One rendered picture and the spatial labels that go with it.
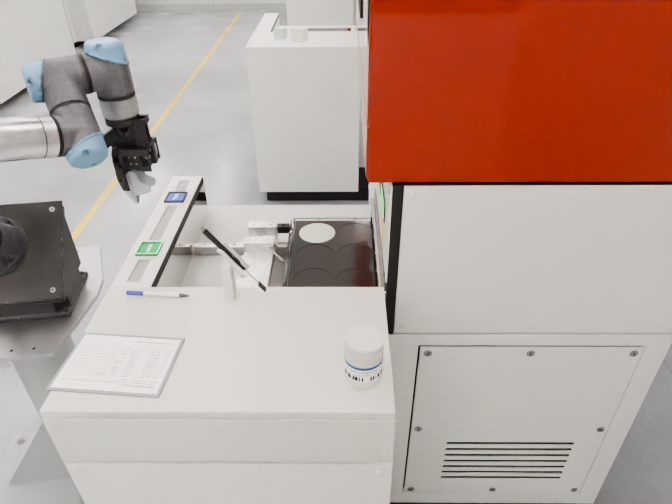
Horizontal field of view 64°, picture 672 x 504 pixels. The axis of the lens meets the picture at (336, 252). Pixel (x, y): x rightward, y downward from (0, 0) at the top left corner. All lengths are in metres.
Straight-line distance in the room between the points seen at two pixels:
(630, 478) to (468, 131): 1.54
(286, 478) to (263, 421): 0.18
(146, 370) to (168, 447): 0.15
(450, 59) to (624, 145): 0.38
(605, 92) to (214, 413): 0.89
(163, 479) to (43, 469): 1.06
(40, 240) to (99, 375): 0.52
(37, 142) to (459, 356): 1.02
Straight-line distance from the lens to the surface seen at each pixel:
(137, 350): 1.13
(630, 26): 1.07
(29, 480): 2.27
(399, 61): 0.98
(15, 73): 6.04
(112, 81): 1.20
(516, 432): 1.65
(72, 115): 1.13
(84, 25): 7.65
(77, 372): 1.13
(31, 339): 1.49
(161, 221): 1.53
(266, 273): 1.40
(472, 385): 1.47
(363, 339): 0.94
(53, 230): 1.51
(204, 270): 1.54
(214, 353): 1.08
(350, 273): 1.35
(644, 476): 2.29
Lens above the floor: 1.72
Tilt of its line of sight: 35 degrees down
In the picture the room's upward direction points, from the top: 1 degrees counter-clockwise
